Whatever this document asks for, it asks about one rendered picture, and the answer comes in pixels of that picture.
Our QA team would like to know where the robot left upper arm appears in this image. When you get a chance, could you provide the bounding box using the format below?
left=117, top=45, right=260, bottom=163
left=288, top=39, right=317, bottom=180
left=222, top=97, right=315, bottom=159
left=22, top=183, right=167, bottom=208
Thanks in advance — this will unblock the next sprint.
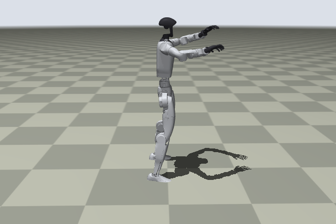
left=169, top=37, right=188, bottom=47

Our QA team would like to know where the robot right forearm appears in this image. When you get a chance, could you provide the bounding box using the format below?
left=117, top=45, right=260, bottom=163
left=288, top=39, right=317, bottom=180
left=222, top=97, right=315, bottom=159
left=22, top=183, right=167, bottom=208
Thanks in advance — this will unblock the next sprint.
left=179, top=48, right=209, bottom=59

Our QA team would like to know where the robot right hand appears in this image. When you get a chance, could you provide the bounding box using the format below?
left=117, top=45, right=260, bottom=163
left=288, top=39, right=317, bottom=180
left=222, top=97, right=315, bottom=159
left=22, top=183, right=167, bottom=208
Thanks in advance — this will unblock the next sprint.
left=204, top=44, right=224, bottom=53

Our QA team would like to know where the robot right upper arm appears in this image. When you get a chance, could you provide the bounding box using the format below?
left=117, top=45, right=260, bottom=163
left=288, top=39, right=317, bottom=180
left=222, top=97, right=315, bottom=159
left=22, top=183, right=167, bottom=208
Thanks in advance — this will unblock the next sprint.
left=159, top=43, right=187, bottom=62

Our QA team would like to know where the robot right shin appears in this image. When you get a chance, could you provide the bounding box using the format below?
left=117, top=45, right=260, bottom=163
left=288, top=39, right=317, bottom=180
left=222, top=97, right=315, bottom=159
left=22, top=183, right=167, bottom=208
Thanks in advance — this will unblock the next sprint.
left=153, top=135, right=170, bottom=177

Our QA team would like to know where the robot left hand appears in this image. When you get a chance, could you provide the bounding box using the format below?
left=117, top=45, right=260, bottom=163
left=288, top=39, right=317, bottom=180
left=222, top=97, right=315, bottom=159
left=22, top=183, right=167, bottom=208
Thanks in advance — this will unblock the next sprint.
left=198, top=25, right=219, bottom=38

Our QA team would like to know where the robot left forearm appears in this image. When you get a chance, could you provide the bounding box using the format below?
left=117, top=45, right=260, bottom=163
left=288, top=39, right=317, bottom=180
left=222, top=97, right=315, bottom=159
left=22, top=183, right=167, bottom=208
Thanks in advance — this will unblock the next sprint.
left=181, top=32, right=206, bottom=42

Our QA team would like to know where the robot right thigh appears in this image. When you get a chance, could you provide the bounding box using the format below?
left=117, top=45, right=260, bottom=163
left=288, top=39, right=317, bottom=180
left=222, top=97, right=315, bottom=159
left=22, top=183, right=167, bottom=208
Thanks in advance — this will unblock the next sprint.
left=156, top=92, right=175, bottom=143

